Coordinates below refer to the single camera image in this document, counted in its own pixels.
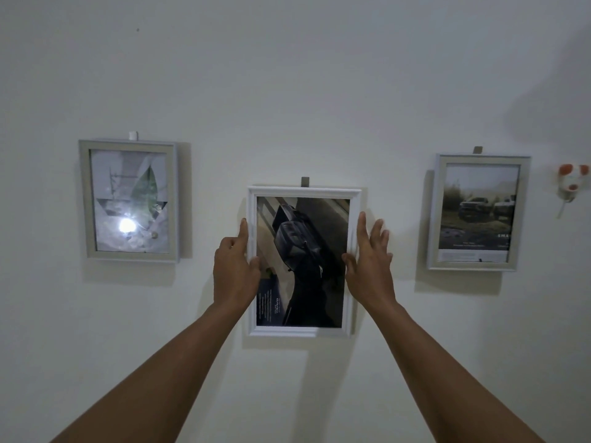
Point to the person's left hand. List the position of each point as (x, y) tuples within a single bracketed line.
[(233, 272)]

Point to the person's right hand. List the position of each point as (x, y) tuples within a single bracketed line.
[(371, 276)]

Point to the person's right middle finger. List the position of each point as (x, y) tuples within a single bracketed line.
[(377, 235)]

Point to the person's left thumb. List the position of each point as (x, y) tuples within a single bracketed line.
[(255, 269)]

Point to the person's right thumb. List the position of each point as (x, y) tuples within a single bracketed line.
[(349, 265)]

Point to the white picture frame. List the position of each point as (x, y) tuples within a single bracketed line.
[(302, 272)]

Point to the person's left forearm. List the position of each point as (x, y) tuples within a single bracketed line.
[(157, 382)]

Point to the person's right forearm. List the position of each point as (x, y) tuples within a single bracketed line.
[(443, 378)]

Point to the grey frame with truck picture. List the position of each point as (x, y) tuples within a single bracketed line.
[(478, 212)]

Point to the grey frame with leaf picture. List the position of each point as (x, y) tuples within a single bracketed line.
[(129, 200)]

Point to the orange and white wall ornament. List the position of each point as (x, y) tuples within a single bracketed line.
[(570, 179)]

